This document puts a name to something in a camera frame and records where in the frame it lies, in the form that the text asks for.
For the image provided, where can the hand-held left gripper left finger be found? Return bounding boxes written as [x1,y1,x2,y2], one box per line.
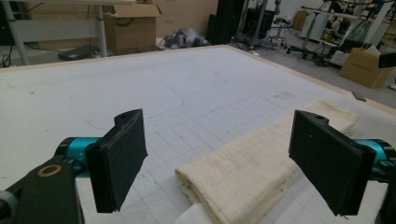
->
[84,108,149,214]

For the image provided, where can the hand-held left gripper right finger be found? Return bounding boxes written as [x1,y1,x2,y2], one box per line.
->
[288,109,377,217]

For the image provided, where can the cream towel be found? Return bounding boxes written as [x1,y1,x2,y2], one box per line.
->
[175,98,360,224]

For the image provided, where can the small dark flat object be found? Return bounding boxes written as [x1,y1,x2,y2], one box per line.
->
[351,91,368,103]

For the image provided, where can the small cardboard box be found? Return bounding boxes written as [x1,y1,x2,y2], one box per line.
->
[338,47,395,89]

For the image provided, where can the flat black case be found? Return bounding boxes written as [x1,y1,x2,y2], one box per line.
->
[57,45,101,62]

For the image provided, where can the black device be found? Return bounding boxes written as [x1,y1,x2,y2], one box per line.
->
[378,52,396,69]

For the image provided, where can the black rolling stand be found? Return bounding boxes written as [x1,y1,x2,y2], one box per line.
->
[287,12,326,61]

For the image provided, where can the open cardboard box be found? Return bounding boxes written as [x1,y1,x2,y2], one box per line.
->
[103,3,162,56]

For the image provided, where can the white panel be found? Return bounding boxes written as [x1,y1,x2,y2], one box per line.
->
[300,12,330,42]

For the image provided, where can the grey rounded device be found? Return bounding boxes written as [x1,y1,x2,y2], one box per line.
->
[163,27,210,49]

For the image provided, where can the white metal-legged desk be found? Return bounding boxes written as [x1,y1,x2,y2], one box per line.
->
[0,0,138,66]

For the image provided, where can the large stacked cardboard boxes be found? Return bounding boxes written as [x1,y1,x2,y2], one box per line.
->
[154,0,219,39]

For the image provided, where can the black cabinet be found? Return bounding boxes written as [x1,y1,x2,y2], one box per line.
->
[205,0,248,46]

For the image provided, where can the black floor cables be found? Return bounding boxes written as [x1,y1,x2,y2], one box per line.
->
[0,46,14,68]

